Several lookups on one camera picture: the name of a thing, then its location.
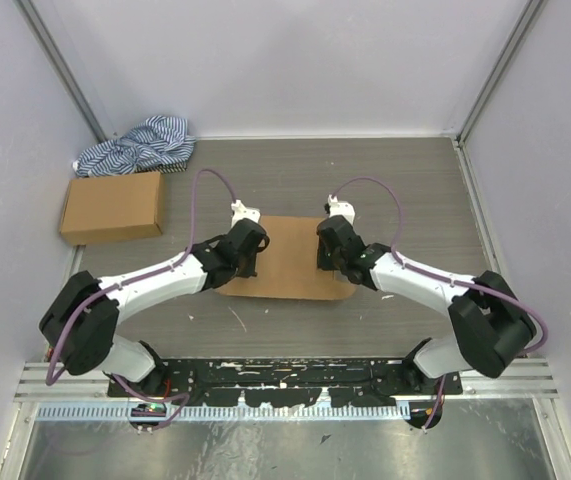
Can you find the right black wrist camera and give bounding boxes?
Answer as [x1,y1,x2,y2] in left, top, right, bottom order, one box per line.
[316,194,365,255]

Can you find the closed brown cardboard box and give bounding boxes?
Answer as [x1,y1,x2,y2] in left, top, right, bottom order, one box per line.
[59,172,165,246]

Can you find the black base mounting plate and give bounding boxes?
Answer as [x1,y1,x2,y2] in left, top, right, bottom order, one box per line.
[132,357,439,408]

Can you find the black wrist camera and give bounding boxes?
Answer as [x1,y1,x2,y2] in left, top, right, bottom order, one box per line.
[225,199,270,256]
[316,194,365,255]

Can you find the left aluminium corner post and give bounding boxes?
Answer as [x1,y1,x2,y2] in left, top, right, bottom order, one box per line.
[14,0,108,142]

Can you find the aluminium corner post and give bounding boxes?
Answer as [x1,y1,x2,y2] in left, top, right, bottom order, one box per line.
[14,0,108,142]
[455,0,547,145]

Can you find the aluminium front rail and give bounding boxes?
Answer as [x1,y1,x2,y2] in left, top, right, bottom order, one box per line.
[14,358,558,402]

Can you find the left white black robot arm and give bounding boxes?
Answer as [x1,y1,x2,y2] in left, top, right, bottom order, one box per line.
[39,232,270,397]

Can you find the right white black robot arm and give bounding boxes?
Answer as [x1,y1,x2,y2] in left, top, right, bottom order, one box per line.
[319,240,537,395]

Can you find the white slotted cable duct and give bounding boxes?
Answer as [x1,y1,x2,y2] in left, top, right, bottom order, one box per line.
[35,401,410,423]

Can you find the brown cardboard box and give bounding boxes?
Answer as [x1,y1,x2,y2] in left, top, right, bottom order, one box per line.
[217,216,356,301]
[59,172,165,246]

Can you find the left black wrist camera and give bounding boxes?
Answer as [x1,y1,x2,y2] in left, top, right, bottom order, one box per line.
[225,199,270,256]

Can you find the blue striped crumpled cloth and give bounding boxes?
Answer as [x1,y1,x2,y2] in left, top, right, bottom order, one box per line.
[72,115,196,178]

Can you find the right aluminium corner post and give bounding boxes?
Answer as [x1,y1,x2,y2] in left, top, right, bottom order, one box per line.
[455,0,547,145]

